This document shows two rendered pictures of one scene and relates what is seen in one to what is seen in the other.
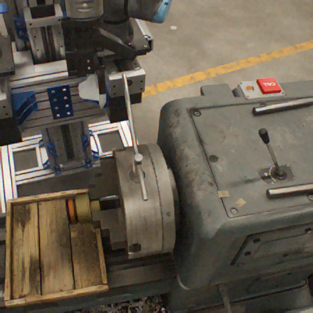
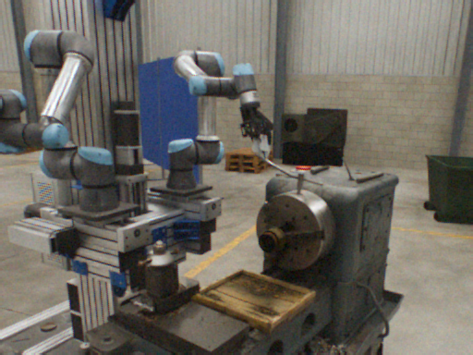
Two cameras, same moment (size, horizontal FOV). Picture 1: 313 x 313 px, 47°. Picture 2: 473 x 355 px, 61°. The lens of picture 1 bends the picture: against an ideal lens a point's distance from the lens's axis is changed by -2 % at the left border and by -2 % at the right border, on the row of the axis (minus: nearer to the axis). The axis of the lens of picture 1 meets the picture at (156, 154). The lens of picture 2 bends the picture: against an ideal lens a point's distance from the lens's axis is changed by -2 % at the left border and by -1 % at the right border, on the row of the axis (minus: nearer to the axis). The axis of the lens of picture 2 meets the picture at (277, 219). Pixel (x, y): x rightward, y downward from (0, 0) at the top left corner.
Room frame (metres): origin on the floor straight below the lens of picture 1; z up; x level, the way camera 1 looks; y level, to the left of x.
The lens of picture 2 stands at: (-0.63, 1.12, 1.58)
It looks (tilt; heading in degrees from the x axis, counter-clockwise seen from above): 16 degrees down; 320
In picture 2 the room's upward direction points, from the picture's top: 2 degrees clockwise
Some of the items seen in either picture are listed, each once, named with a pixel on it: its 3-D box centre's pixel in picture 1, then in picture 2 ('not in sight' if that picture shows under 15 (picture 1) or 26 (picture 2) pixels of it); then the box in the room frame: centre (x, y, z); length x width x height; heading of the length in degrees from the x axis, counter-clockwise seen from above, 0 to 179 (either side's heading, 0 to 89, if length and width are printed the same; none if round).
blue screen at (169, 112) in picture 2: not in sight; (161, 120); (7.08, -2.32, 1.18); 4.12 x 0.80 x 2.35; 173
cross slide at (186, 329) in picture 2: not in sight; (176, 320); (0.37, 0.65, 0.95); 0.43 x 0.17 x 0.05; 17
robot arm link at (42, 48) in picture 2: not in sight; (57, 108); (1.10, 0.76, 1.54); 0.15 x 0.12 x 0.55; 44
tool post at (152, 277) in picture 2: not in sight; (163, 276); (0.43, 0.66, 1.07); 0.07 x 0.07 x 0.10; 17
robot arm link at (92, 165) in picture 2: not in sight; (94, 165); (1.01, 0.67, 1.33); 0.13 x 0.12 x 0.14; 44
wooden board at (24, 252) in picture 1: (54, 243); (253, 296); (0.46, 0.30, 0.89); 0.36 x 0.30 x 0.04; 17
